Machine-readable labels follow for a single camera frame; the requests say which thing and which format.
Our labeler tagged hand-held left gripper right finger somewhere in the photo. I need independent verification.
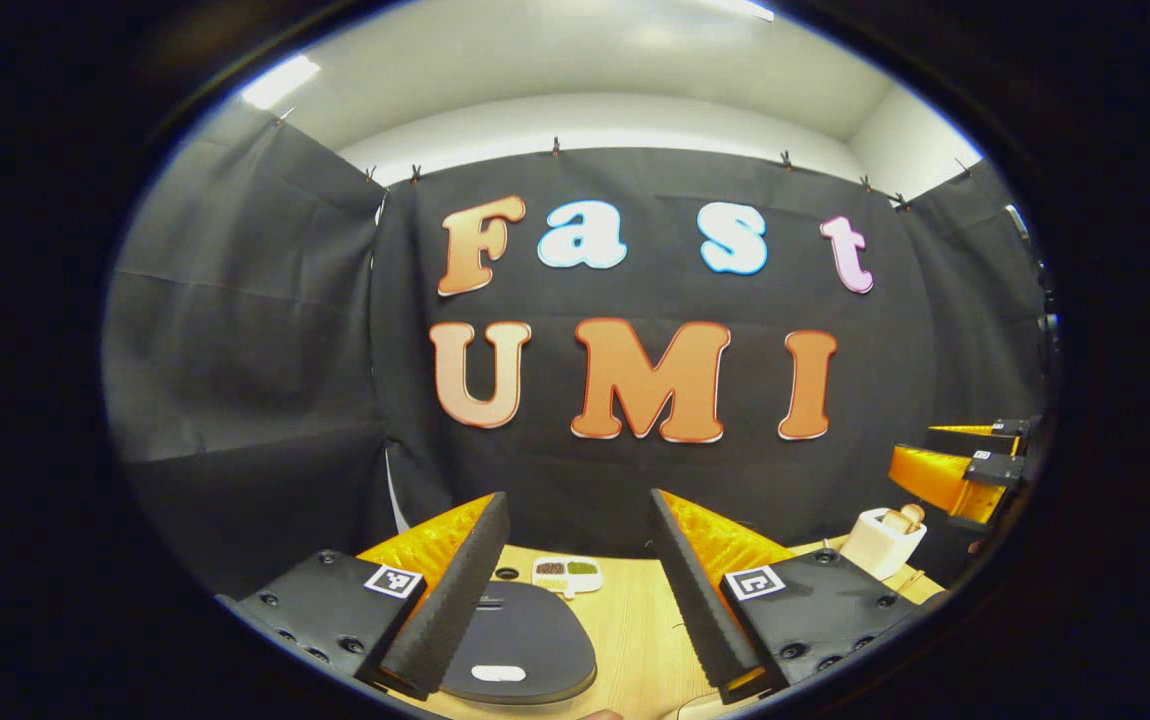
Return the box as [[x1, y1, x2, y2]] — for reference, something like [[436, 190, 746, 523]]
[[649, 488, 921, 706]]

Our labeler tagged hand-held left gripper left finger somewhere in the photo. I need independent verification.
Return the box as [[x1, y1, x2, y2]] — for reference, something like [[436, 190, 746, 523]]
[[215, 491, 513, 701]]

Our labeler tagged dark grey rice cooker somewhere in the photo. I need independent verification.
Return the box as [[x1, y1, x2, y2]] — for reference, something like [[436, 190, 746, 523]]
[[438, 581, 600, 707]]

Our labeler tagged white toaster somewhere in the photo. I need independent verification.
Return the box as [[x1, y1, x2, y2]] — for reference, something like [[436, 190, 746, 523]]
[[840, 507, 929, 582]]

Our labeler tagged white divided bean dish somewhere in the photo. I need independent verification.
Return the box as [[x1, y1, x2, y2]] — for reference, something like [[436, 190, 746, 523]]
[[532, 556, 604, 600]]

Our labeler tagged black backdrop cloth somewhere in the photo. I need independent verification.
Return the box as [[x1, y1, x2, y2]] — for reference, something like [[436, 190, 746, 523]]
[[103, 100, 1051, 601]]

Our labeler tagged row of backdrop clips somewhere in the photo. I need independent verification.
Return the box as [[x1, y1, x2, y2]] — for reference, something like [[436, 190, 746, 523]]
[[275, 108, 974, 211]]

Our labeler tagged ceiling light panel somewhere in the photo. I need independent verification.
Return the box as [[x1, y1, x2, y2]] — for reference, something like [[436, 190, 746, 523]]
[[240, 55, 322, 111]]

